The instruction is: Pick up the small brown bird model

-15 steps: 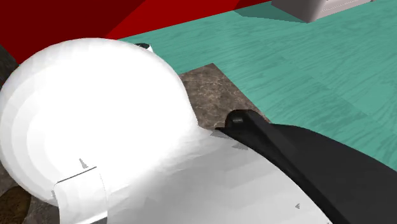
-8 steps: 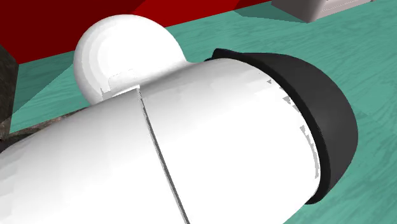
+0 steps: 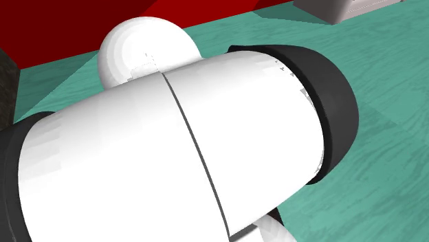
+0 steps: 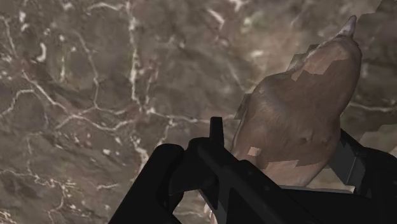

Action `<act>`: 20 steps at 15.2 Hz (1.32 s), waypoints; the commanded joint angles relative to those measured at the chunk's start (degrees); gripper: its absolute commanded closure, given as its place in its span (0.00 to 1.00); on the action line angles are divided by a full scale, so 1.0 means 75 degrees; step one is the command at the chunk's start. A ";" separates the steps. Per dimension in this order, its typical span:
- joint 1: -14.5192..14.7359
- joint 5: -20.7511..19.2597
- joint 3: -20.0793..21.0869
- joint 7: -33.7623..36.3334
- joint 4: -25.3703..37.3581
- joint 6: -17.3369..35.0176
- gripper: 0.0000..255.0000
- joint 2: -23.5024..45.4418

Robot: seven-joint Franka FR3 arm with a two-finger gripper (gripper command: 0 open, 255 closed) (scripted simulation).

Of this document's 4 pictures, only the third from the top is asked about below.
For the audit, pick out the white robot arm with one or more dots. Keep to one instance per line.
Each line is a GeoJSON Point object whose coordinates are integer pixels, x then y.
{"type": "Point", "coordinates": [140, 140]}

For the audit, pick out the dark robot stand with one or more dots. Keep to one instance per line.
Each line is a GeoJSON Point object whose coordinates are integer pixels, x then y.
{"type": "Point", "coordinates": [6, 93]}

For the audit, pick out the grey furniture piece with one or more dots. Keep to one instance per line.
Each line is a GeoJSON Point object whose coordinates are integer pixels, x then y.
{"type": "Point", "coordinates": [330, 9]}

